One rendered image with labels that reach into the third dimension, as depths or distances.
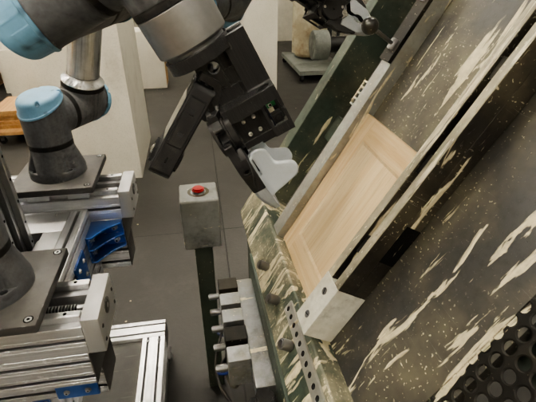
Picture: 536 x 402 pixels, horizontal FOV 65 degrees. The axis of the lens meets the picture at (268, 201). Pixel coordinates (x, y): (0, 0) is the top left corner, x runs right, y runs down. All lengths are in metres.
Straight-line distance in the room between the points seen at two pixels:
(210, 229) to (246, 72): 0.95
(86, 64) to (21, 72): 4.06
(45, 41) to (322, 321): 0.67
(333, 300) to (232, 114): 0.50
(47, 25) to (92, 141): 3.07
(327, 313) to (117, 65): 2.71
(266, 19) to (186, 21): 4.36
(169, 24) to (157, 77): 5.63
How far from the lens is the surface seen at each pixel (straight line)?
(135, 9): 0.42
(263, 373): 1.05
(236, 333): 1.10
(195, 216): 1.32
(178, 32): 0.41
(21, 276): 0.90
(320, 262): 1.00
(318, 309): 0.86
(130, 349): 1.87
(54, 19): 0.45
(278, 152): 0.51
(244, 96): 0.44
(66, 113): 1.27
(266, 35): 4.79
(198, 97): 0.44
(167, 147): 0.46
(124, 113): 3.38
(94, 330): 0.89
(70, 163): 1.29
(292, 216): 1.15
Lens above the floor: 1.58
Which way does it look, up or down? 31 degrees down
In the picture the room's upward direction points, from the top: straight up
